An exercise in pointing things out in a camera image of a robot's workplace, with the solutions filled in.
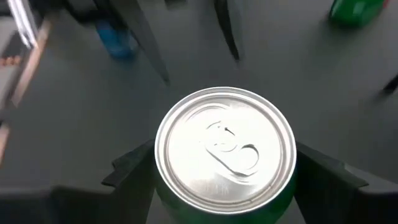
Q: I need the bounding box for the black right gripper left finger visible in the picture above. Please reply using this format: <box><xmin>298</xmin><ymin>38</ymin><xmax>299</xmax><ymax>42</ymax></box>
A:
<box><xmin>0</xmin><ymin>139</ymin><xmax>159</xmax><ymax>224</ymax></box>

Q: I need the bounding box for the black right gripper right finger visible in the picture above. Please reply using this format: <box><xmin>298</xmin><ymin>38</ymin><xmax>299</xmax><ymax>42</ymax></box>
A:
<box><xmin>294</xmin><ymin>141</ymin><xmax>398</xmax><ymax>224</ymax></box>

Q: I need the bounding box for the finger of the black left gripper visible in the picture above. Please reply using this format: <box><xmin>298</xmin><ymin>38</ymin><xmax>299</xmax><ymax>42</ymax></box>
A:
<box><xmin>108</xmin><ymin>0</ymin><xmax>171</xmax><ymax>87</ymax></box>
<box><xmin>213</xmin><ymin>0</ymin><xmax>246</xmax><ymax>62</ymax></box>

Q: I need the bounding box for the blue silver Red Bull can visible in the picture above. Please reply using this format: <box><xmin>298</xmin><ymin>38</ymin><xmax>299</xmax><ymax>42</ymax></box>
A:
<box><xmin>95</xmin><ymin>18</ymin><xmax>139</xmax><ymax>60</ymax></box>

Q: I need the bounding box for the wood and black table frame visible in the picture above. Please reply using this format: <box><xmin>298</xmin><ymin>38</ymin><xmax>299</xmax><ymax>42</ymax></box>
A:
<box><xmin>0</xmin><ymin>18</ymin><xmax>52</xmax><ymax>162</ymax></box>

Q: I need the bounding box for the silver metal post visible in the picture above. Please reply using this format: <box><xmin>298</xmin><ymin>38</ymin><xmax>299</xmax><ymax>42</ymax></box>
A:
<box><xmin>6</xmin><ymin>0</ymin><xmax>39</xmax><ymax>50</ymax></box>

